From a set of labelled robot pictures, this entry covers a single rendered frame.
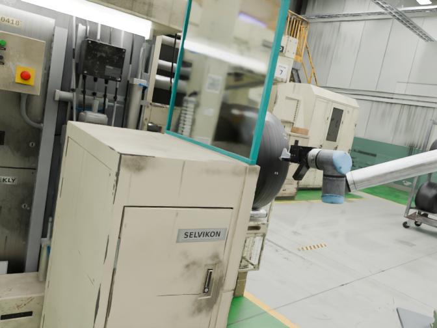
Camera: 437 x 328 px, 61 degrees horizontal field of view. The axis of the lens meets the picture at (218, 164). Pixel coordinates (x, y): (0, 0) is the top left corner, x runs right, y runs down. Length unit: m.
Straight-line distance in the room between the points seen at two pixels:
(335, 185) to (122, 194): 0.96
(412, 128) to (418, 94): 1.08
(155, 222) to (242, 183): 0.27
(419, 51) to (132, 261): 13.44
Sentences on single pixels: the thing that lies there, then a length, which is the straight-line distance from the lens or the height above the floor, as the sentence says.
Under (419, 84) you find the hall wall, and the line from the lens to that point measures 13.73.
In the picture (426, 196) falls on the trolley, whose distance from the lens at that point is 7.24.
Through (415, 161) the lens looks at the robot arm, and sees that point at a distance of 1.72.
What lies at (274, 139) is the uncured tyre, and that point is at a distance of 1.82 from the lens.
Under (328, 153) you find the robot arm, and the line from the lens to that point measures 1.58.
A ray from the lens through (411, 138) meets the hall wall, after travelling 13.52.
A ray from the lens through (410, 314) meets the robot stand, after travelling 2.18.
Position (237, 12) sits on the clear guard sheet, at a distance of 1.21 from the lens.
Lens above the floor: 1.40
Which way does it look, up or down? 8 degrees down
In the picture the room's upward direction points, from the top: 11 degrees clockwise
